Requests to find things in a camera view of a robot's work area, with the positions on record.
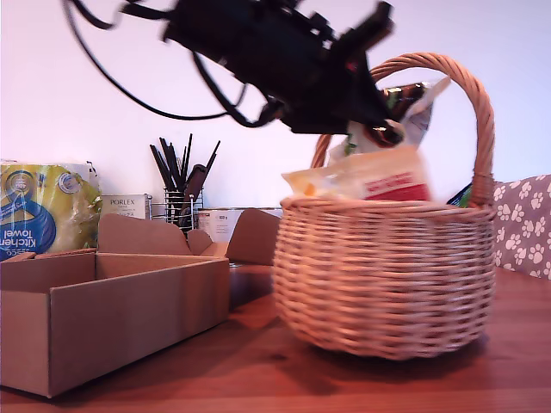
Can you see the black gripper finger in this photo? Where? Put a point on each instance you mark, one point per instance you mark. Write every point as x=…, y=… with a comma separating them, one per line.
x=363, y=92
x=331, y=122

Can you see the white bunny chocolate bag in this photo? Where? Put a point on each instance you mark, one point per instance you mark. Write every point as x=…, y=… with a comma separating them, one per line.
x=419, y=112

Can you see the red white Maltesers bunnies bag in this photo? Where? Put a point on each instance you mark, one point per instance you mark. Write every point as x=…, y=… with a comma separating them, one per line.
x=379, y=176

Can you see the blue green mini eggs bag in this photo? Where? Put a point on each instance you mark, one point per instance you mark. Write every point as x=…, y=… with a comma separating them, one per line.
x=462, y=197

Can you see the white Porlex box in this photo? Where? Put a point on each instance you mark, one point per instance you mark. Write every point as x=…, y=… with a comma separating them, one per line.
x=125, y=204

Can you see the brown cardboard box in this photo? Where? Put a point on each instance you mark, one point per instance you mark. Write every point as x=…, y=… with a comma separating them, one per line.
x=120, y=310

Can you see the black chopstick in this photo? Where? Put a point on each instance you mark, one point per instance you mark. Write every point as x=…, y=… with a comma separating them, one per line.
x=189, y=157
x=169, y=161
x=161, y=168
x=213, y=157

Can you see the white label tin can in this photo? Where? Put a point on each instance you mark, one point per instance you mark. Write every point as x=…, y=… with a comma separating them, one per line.
x=217, y=223

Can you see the chair with paw print cushion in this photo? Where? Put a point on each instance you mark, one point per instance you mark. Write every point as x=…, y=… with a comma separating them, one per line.
x=523, y=228

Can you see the yellow blue kitchen towel pack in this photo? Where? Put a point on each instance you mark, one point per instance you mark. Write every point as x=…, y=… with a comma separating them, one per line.
x=30, y=202

